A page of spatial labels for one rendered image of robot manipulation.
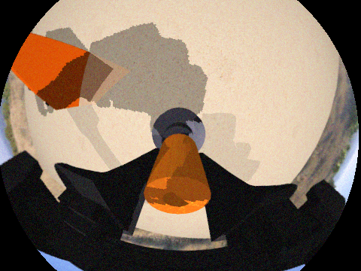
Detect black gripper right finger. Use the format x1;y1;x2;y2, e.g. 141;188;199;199
199;153;298;242

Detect orange cylinder with hole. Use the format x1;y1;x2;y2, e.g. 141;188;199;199
144;133;211;214

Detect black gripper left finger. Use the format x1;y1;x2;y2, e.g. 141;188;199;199
54;148;159;236

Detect dark grey round pedestal with shaft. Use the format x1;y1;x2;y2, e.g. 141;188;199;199
153;108;205;151

